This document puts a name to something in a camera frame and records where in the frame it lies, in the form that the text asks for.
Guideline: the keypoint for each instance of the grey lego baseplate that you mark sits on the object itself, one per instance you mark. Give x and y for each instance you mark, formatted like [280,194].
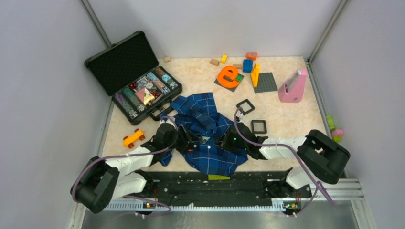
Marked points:
[266,83]

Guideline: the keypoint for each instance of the dark small baseplate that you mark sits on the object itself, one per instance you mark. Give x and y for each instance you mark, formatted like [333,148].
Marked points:
[232,85]

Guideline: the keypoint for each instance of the yellow toy piece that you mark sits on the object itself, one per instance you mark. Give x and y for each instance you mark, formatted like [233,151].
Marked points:
[255,75]

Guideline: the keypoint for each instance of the black poker chip case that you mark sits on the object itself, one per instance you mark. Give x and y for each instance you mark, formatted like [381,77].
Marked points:
[131,75]

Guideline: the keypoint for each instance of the orange cup toy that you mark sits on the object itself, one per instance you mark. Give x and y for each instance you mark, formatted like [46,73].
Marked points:
[251,56]

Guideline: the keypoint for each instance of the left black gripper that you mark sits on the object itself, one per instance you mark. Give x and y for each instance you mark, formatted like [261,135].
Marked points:
[187,140]

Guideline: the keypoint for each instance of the black square frame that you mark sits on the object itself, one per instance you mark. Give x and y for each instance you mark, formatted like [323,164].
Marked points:
[258,126]
[250,108]

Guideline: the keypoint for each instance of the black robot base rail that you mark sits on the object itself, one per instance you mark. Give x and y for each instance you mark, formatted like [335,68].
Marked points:
[194,191]

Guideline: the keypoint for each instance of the small yellow block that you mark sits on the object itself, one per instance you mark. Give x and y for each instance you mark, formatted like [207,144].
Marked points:
[223,59]

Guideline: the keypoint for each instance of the blue plaid shirt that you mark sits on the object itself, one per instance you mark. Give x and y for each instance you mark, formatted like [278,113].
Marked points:
[198,114]

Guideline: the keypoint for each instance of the orange toy car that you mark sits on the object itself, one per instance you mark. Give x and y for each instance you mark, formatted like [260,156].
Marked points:
[129,141]

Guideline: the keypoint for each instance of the blue lego brick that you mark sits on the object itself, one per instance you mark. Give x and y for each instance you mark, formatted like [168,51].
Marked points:
[247,65]

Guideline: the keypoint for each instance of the lime green brick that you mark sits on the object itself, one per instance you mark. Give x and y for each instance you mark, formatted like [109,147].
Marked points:
[218,177]

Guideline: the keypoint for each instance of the pink wedge stand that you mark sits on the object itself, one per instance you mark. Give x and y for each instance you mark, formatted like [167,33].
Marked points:
[292,90]

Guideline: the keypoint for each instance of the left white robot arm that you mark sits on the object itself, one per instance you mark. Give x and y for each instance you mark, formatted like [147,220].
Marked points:
[105,179]

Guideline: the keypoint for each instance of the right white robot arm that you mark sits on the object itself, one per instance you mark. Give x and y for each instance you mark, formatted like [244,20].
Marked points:
[319,157]

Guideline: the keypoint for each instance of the green pink toy outside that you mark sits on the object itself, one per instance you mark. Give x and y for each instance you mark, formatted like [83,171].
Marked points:
[336,133]

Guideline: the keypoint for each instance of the wooden block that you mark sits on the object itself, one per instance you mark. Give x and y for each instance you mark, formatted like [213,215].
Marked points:
[214,62]

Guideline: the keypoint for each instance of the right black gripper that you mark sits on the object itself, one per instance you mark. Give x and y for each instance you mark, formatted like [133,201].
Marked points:
[223,141]

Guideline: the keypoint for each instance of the green lego brick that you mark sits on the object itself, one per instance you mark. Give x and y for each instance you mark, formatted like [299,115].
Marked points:
[239,78]

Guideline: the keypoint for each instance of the orange letter e toy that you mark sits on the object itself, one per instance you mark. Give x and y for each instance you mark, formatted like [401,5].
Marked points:
[227,71]

